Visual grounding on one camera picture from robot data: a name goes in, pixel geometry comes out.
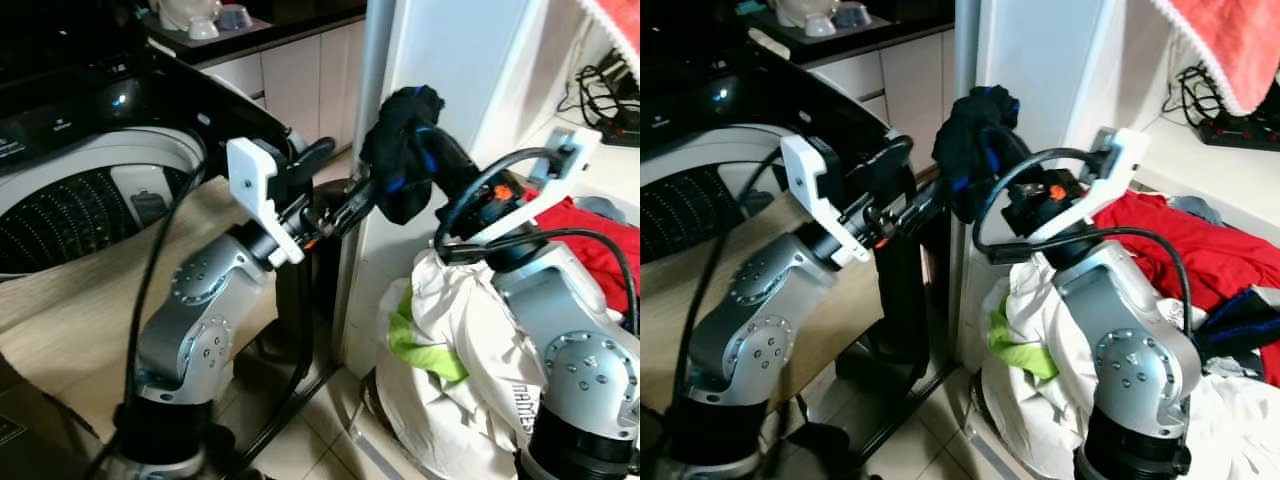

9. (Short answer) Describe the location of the cream cabinet row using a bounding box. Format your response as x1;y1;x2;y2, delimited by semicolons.
800;28;957;151
195;18;367;153

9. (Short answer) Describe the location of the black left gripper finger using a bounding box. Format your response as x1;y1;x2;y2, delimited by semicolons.
325;178;386;213
888;178;949;216
318;202;381;237
878;206;943;241

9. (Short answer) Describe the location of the red towel white trim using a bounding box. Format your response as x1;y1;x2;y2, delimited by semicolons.
1148;0;1280;118
584;0;641;83

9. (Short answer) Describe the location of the dark blue garment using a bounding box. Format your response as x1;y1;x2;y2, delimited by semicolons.
1193;284;1280;363

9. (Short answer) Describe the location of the lime green garment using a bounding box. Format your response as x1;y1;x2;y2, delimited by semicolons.
987;304;1058;383
387;284;470;385

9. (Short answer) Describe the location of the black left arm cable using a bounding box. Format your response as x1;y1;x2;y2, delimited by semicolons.
118;150;206;431
672;150;771;421

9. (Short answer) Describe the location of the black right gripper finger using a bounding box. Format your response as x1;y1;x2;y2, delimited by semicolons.
1000;122;1051;191
428;124;483;201

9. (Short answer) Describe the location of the red garment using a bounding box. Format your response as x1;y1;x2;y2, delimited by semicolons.
524;196;641;313
1088;189;1280;387

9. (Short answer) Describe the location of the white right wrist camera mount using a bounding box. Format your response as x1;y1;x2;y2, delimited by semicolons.
1030;127;1152;247
468;124;603;247

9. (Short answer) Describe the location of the black and blue garment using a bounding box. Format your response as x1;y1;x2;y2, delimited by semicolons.
359;85;447;227
932;85;1032;225

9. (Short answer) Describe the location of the white tall panel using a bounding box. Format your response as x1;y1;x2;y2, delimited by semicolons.
953;0;1203;373
338;0;603;379

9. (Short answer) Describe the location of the black power strip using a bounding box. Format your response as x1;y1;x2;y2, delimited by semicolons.
1163;63;1280;153
574;58;641;148

